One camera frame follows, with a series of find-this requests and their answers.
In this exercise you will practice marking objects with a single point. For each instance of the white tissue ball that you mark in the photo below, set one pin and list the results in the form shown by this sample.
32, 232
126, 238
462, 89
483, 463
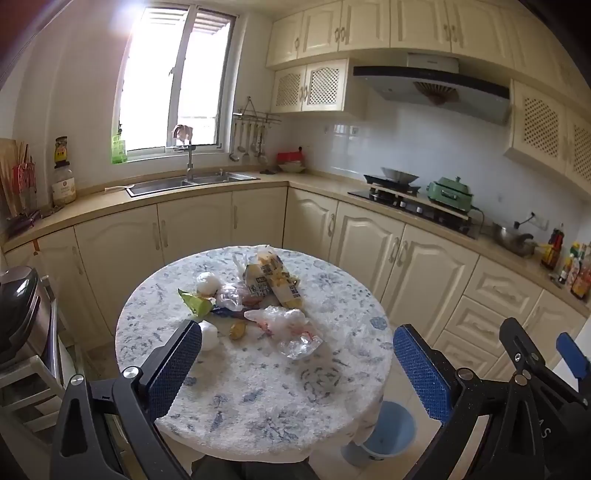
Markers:
207, 284
210, 337

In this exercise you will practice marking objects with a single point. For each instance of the blue plastic bin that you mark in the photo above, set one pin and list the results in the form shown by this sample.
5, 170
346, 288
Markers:
392, 429

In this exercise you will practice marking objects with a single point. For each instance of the white storage rack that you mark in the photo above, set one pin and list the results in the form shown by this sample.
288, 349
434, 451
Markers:
23, 387

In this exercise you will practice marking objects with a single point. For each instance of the brown food scrap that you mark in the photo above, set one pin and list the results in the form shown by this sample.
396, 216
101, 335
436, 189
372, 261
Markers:
238, 330

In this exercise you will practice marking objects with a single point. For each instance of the white blue floral tablecloth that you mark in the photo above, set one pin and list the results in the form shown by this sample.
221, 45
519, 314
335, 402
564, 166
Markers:
277, 392

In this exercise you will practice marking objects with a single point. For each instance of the large cream lattice door cabinet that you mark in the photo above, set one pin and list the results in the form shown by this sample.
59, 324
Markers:
540, 124

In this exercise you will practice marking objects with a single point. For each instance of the green electric cooker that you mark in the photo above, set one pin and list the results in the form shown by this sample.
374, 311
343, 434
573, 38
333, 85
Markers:
450, 194

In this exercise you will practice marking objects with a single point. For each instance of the wooden cutting board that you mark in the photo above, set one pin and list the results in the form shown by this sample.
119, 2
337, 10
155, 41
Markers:
4, 170

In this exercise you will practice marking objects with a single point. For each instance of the cream kitchen base cabinets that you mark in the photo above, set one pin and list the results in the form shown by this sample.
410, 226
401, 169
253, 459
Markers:
194, 230

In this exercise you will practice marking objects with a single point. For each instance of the clear plastic wrapper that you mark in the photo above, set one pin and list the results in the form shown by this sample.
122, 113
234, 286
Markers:
300, 346

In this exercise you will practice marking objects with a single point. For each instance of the group of condiment bottles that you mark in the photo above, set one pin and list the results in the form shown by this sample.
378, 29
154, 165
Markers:
565, 263

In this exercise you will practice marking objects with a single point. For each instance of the steel kitchen sink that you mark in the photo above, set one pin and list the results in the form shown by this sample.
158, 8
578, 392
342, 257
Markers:
207, 181

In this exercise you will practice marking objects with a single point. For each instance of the steel wok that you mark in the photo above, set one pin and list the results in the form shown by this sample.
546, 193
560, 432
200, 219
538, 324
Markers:
399, 175

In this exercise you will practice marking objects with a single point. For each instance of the red plastic basin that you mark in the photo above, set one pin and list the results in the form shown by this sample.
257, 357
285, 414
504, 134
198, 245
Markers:
291, 157

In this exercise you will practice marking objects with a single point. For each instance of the clear plastic bag red contents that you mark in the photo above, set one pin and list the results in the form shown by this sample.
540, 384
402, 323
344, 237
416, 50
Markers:
281, 318

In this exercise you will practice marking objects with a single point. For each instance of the bundle of wooden chopsticks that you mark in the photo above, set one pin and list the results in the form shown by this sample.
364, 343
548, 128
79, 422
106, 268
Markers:
22, 152

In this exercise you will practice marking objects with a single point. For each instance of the green snack bag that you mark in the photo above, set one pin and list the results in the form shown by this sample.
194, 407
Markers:
196, 304

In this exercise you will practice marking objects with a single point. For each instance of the yellow label sauce bottle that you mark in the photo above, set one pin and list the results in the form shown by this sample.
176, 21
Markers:
61, 150

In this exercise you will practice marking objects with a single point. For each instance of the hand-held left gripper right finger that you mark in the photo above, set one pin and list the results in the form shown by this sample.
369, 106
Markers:
422, 374

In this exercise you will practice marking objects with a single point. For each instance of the green dish soap bottle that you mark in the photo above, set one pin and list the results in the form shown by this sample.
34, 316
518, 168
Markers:
119, 148

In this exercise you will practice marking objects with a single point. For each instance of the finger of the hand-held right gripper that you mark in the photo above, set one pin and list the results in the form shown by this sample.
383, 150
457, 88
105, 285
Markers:
519, 344
572, 355

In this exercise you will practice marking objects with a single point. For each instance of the hanging steel utensil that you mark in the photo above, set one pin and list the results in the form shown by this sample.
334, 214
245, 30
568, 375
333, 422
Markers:
254, 146
262, 156
245, 150
234, 154

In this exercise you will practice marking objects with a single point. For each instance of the small cream lattice door cabinet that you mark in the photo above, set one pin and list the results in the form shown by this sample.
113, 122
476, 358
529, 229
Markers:
323, 87

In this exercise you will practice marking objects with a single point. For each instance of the white wall socket with plug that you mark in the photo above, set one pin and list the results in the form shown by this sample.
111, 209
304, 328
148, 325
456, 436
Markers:
538, 224

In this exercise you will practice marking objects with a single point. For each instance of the grey range hood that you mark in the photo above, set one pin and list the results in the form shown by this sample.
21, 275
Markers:
429, 85

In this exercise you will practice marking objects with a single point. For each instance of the white bowl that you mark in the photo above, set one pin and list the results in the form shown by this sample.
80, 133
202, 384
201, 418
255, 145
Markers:
292, 168

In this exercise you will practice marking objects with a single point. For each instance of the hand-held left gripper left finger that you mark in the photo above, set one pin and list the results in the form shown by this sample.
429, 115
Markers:
175, 364

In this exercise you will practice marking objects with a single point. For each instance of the cream upper wall cabinets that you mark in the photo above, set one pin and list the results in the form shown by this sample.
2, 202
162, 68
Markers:
415, 23

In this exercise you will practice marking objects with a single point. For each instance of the glass jar beige label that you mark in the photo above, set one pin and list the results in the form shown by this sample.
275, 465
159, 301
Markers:
63, 187

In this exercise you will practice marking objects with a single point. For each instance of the yellow printed snack bag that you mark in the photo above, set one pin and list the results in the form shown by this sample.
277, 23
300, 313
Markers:
281, 288

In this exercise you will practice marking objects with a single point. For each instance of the silver black electric griddle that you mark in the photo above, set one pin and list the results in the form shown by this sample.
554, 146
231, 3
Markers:
18, 304

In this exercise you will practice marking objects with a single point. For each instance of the white utensil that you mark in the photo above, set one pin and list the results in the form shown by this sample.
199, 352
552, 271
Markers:
117, 188

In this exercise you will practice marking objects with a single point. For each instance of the kitchen window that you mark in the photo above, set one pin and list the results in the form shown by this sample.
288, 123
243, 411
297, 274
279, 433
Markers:
157, 83

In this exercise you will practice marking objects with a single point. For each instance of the steel wall utensil rack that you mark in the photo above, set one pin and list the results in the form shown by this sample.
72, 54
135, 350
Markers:
256, 115

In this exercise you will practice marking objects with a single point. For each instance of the black glass gas stove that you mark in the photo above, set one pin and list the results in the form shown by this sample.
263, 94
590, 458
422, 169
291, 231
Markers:
452, 226

